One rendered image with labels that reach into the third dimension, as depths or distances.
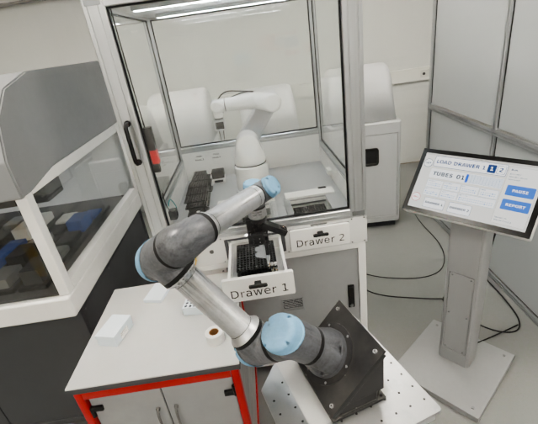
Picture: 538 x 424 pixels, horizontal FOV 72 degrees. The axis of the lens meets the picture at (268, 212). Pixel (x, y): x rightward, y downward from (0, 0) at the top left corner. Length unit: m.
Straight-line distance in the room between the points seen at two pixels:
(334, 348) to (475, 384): 1.27
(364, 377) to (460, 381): 1.23
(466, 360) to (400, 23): 3.75
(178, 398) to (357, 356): 0.73
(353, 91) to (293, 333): 1.01
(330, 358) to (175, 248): 0.55
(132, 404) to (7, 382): 0.89
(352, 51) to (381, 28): 3.30
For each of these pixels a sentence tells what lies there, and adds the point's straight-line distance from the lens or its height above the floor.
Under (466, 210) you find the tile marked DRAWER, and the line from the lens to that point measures 1.77.
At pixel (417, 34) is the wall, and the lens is 5.05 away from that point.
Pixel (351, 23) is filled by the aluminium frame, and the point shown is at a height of 1.78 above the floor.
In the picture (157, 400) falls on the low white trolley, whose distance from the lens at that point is 1.62.
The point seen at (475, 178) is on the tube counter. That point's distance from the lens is 1.81.
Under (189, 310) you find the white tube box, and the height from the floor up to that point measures 0.78.
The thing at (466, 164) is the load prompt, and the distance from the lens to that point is 1.84.
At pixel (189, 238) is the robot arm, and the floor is 1.34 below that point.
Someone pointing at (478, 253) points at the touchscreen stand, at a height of 0.77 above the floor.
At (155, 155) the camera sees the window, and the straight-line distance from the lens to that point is 1.68.
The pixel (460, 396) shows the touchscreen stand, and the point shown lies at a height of 0.03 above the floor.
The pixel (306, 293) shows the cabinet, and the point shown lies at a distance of 2.01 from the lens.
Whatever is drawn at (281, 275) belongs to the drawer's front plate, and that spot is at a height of 0.92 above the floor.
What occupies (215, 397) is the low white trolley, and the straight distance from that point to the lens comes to 1.58.
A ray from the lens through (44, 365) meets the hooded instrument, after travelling 2.22.
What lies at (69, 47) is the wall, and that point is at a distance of 5.17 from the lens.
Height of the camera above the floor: 1.78
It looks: 25 degrees down
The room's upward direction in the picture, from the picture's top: 8 degrees counter-clockwise
